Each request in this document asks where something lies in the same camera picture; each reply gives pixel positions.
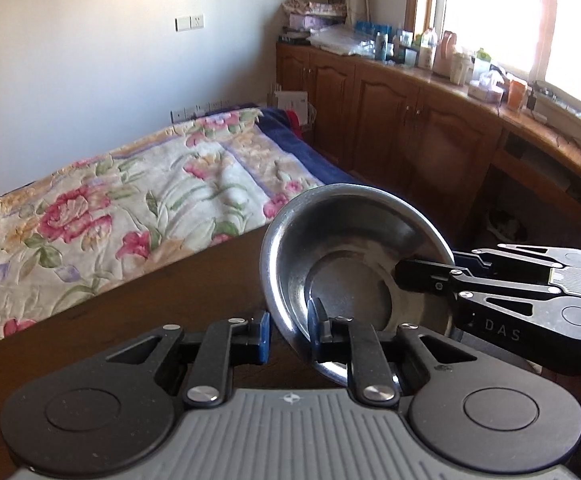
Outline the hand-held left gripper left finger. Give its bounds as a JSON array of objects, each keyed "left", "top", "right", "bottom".
[{"left": 105, "top": 310, "right": 271, "bottom": 408}]

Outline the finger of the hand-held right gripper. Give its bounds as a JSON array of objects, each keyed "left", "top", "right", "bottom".
[
  {"left": 453, "top": 243, "right": 566, "bottom": 281},
  {"left": 395, "top": 257, "right": 563, "bottom": 321}
]

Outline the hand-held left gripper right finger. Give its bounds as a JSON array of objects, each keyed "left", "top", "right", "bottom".
[{"left": 306, "top": 297, "right": 478, "bottom": 405}]

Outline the stainless steel bowl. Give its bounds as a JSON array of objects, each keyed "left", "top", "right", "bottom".
[{"left": 259, "top": 184, "right": 456, "bottom": 388}]

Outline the white tray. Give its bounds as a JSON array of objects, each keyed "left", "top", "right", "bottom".
[{"left": 533, "top": 80, "right": 581, "bottom": 136}]

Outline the orange box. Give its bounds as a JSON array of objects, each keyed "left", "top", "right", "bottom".
[{"left": 507, "top": 79, "right": 527, "bottom": 109}]

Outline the blue blanket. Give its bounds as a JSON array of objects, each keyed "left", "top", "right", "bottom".
[{"left": 205, "top": 102, "right": 366, "bottom": 196}]

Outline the wooden cabinet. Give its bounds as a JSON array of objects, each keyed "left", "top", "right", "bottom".
[{"left": 275, "top": 42, "right": 581, "bottom": 241}]

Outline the tissue pack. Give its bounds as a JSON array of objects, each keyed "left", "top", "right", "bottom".
[{"left": 467, "top": 72, "right": 506, "bottom": 103}]

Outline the floral quilted blanket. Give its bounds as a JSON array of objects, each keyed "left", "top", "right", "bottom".
[{"left": 0, "top": 107, "right": 328, "bottom": 356}]

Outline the white jar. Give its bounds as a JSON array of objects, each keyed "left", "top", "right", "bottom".
[{"left": 450, "top": 52, "right": 473, "bottom": 85}]

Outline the white cardboard box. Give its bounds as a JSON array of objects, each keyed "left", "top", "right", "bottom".
[{"left": 273, "top": 91, "right": 308, "bottom": 118}]

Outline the pink jug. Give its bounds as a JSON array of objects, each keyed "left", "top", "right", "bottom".
[{"left": 433, "top": 30, "right": 458, "bottom": 76}]

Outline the white bottle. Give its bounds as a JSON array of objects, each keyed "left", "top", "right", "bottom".
[{"left": 417, "top": 30, "right": 438, "bottom": 70}]

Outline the clear plastic bag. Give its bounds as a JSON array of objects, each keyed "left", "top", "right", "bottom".
[{"left": 307, "top": 22, "right": 376, "bottom": 56}]

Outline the wooden framed window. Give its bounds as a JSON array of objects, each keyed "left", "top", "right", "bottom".
[{"left": 404, "top": 0, "right": 581, "bottom": 111}]

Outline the row of blue boxes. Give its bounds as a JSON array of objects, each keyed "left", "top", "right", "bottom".
[{"left": 355, "top": 21, "right": 393, "bottom": 36}]

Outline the stack of floral boxes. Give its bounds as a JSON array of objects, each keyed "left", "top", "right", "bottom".
[{"left": 283, "top": 0, "right": 346, "bottom": 31}]

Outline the wall socket strip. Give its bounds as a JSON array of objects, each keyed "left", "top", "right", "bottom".
[{"left": 170, "top": 100, "right": 231, "bottom": 123}]

